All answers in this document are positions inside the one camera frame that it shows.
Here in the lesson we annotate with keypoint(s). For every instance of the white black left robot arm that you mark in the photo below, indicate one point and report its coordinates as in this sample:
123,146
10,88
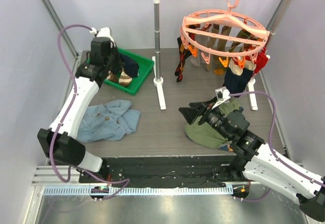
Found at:
59,141

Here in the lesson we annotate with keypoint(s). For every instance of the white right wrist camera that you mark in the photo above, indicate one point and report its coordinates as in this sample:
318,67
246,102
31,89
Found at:
222,95

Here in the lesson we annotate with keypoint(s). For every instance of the green crumpled garment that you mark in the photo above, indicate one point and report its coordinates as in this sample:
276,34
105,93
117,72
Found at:
205,135

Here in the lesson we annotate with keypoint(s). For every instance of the white slotted cable duct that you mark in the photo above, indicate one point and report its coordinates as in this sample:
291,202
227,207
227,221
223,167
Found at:
102,191

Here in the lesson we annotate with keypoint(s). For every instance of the brown striped sock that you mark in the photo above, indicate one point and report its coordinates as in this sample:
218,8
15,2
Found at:
112,77
124,79

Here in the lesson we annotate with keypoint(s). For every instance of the beige grey sock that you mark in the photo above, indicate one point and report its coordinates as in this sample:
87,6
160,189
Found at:
195,60

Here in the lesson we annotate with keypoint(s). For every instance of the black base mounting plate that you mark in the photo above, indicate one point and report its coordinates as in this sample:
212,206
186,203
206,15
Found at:
175,171

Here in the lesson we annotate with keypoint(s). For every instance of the red white sock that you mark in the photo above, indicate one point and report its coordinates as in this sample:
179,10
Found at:
261,61

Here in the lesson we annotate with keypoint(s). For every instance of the light blue denim shirt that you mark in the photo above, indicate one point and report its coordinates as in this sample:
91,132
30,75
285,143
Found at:
110,121

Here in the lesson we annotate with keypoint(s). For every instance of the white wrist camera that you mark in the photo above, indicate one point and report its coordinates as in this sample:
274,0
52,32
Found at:
103,32
222,95

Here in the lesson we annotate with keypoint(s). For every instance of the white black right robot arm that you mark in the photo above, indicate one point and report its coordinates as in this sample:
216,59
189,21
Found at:
256,160

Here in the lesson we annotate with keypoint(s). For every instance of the green plastic tray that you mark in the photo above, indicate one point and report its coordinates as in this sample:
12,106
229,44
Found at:
145,68

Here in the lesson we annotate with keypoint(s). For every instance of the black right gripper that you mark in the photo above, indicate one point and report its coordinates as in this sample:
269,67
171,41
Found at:
204,112

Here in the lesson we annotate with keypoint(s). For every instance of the olive yellow toe sock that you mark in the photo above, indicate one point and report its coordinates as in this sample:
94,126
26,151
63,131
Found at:
221,45

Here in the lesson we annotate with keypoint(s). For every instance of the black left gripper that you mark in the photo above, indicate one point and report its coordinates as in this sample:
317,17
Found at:
115,49

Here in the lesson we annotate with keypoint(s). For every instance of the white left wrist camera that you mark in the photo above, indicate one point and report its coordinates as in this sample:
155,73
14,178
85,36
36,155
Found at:
103,32

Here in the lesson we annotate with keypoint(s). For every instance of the black colourful argyle sock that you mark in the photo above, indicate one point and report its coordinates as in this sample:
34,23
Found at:
183,55

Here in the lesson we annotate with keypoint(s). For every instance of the pink round clip hanger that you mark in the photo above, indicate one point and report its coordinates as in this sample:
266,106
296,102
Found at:
235,39

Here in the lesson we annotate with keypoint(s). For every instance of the navy cream cuff sock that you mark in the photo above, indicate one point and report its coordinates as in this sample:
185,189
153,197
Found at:
236,78

